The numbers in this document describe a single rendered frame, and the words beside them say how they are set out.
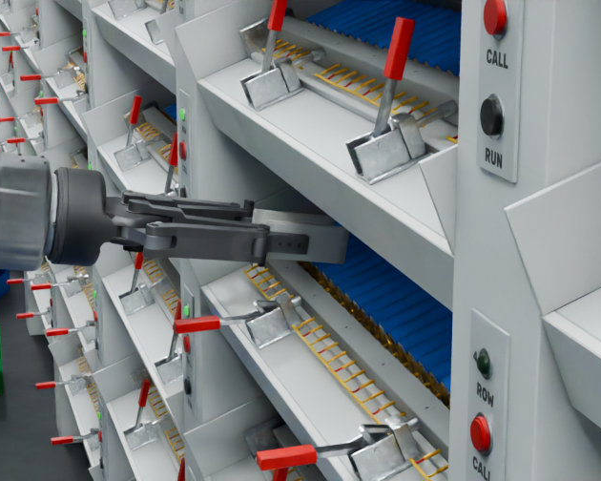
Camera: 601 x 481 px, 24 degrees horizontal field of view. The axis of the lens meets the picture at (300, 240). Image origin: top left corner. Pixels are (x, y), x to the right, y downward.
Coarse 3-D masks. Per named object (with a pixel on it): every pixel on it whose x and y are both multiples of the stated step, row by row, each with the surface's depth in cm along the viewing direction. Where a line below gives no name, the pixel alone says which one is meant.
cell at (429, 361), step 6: (444, 348) 93; (450, 348) 93; (432, 354) 93; (438, 354) 93; (444, 354) 93; (450, 354) 93; (420, 360) 93; (426, 360) 93; (432, 360) 93; (438, 360) 93; (444, 360) 93; (426, 366) 92; (432, 366) 92
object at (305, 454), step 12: (348, 444) 85; (360, 444) 85; (264, 456) 83; (276, 456) 83; (288, 456) 83; (300, 456) 84; (312, 456) 84; (324, 456) 84; (264, 468) 83; (276, 468) 83
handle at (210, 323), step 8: (256, 304) 109; (264, 312) 110; (176, 320) 109; (184, 320) 109; (192, 320) 109; (200, 320) 109; (208, 320) 108; (216, 320) 109; (224, 320) 109; (232, 320) 109; (240, 320) 109; (248, 320) 109; (176, 328) 108; (184, 328) 108; (192, 328) 108; (200, 328) 108; (208, 328) 108; (216, 328) 109
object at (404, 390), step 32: (288, 288) 115; (320, 288) 110; (320, 320) 106; (352, 320) 102; (320, 352) 102; (352, 352) 98; (384, 352) 95; (384, 384) 91; (416, 384) 89; (416, 416) 86; (448, 416) 84; (448, 448) 81
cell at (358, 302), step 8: (392, 280) 107; (400, 280) 106; (408, 280) 106; (376, 288) 106; (384, 288) 106; (392, 288) 106; (360, 296) 106; (368, 296) 106; (376, 296) 106; (360, 304) 106
